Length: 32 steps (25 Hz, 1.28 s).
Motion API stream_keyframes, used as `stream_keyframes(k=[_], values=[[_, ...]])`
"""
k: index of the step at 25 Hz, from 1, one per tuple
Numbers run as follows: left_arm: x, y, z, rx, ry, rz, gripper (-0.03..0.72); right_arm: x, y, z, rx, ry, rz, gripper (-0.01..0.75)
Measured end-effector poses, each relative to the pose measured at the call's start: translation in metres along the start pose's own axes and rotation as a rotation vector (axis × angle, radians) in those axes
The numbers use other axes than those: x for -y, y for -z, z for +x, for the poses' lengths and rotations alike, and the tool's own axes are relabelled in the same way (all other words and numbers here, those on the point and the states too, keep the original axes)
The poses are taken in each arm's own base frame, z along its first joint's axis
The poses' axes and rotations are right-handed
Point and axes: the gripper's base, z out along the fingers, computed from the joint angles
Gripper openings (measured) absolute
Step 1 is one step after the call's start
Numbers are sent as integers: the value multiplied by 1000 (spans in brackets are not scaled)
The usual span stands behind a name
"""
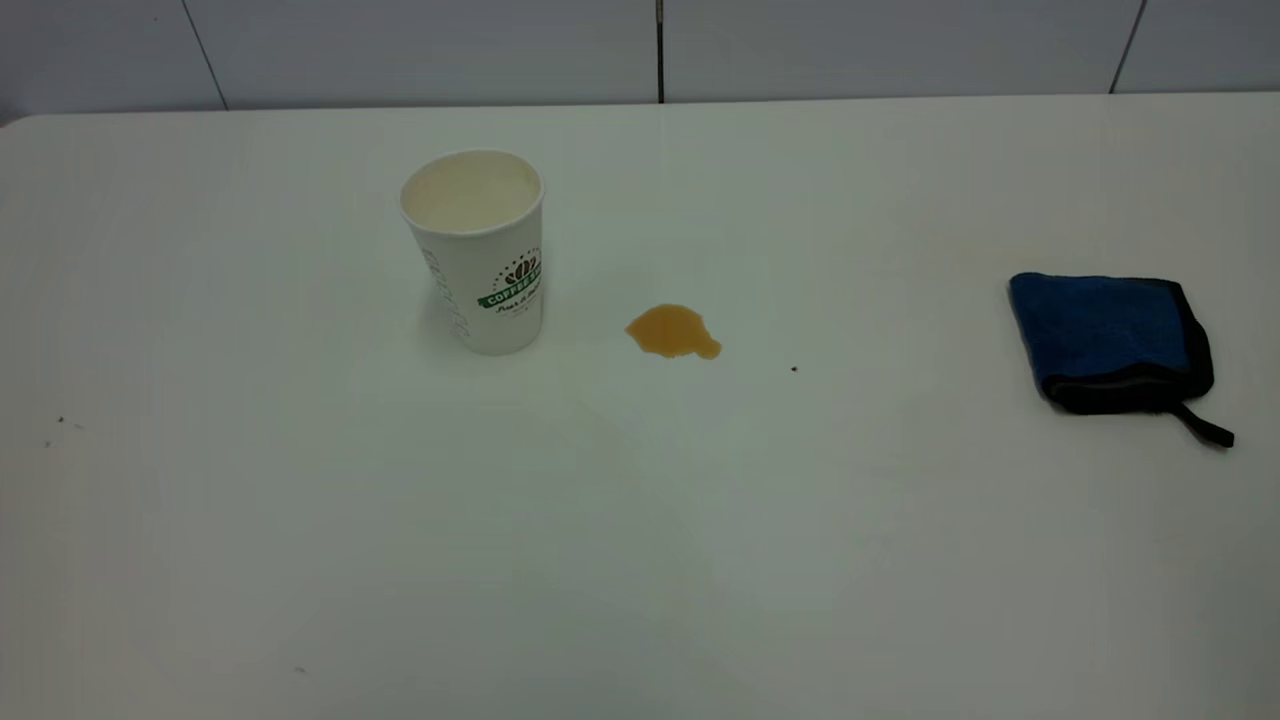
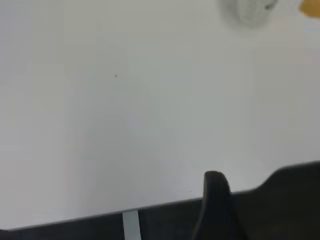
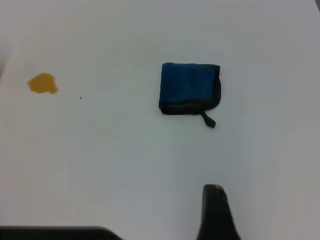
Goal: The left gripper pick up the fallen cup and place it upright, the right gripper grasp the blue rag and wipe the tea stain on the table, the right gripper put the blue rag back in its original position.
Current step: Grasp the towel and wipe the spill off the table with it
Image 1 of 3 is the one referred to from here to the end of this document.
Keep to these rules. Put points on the brown liquid spill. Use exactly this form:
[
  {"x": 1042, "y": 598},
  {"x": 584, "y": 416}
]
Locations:
[{"x": 672, "y": 332}]

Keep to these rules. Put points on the blue cloth with black trim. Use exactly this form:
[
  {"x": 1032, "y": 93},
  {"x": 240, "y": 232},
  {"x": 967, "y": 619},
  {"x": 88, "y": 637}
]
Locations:
[{"x": 1100, "y": 330}]

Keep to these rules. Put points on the white paper coffee cup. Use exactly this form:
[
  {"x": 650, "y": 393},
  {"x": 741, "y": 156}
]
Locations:
[{"x": 480, "y": 290}]

